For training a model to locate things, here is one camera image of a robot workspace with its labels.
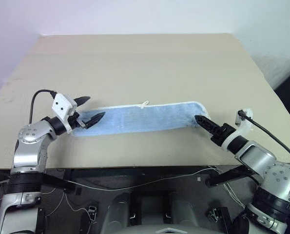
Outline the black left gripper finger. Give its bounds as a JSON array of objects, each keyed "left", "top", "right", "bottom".
[
  {"left": 74, "top": 96, "right": 91, "bottom": 107},
  {"left": 85, "top": 112, "right": 106, "bottom": 129}
]

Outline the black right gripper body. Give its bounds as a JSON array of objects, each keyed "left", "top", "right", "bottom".
[{"left": 210, "top": 123, "right": 235, "bottom": 147}]

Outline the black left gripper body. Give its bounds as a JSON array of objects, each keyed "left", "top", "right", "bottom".
[{"left": 67, "top": 112, "right": 87, "bottom": 129}]

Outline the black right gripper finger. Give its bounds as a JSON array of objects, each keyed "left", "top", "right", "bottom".
[{"left": 194, "top": 115, "right": 220, "bottom": 135}]

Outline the light blue towel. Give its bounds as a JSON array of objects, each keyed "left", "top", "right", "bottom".
[{"left": 70, "top": 100, "right": 210, "bottom": 138}]

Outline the black angled strut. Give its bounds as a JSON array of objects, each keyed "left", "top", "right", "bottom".
[
  {"left": 41, "top": 173, "right": 77, "bottom": 194},
  {"left": 205, "top": 166, "right": 254, "bottom": 188}
]

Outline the black metal latch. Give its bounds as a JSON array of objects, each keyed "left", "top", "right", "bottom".
[
  {"left": 85, "top": 205, "right": 99, "bottom": 223},
  {"left": 206, "top": 206, "right": 230, "bottom": 224}
]

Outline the grey rounded robot body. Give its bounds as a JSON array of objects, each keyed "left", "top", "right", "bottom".
[{"left": 100, "top": 189, "right": 199, "bottom": 234}]

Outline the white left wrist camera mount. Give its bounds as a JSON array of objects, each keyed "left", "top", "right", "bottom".
[{"left": 51, "top": 93, "right": 78, "bottom": 130}]

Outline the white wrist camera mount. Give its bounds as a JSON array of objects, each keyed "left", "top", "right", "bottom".
[
  {"left": 219, "top": 108, "right": 254, "bottom": 150},
  {"left": 51, "top": 93, "right": 78, "bottom": 130}
]

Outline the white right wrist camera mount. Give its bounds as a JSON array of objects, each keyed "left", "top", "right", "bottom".
[{"left": 219, "top": 108, "right": 254, "bottom": 150}]

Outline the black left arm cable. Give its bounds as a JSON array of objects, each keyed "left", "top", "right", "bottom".
[{"left": 28, "top": 90, "right": 57, "bottom": 125}]

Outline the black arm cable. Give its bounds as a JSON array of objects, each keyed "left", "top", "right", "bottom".
[
  {"left": 239, "top": 110, "right": 290, "bottom": 164},
  {"left": 28, "top": 90, "right": 57, "bottom": 125}
]

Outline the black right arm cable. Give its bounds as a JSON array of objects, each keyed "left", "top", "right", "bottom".
[{"left": 239, "top": 110, "right": 290, "bottom": 164}]

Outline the white wire bundle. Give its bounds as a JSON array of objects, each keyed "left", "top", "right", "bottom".
[{"left": 209, "top": 165, "right": 248, "bottom": 210}]

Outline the black table frame bar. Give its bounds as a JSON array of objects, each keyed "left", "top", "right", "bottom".
[{"left": 70, "top": 165, "right": 244, "bottom": 177}]

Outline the long thin white wire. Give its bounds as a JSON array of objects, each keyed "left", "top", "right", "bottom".
[{"left": 61, "top": 166, "right": 223, "bottom": 221}]

